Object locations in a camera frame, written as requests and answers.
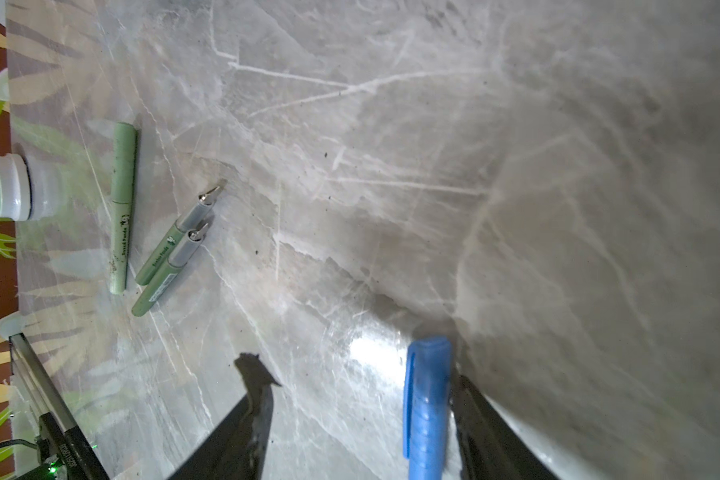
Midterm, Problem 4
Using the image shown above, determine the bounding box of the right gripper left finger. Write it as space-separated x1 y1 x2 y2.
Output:
170 385 274 480

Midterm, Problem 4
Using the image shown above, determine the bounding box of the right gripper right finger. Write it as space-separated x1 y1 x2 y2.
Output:
451 373 555 480

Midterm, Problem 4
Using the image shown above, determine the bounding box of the blue pen cap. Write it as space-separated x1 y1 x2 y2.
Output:
402 336 452 480

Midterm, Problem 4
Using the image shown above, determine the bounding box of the green pen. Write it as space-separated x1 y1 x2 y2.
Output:
135 179 227 286
131 221 211 317
109 122 138 295

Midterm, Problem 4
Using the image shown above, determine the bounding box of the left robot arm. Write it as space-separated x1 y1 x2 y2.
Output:
0 333 109 479

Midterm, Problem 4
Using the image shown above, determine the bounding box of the green push button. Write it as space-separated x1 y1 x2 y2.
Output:
0 153 63 222

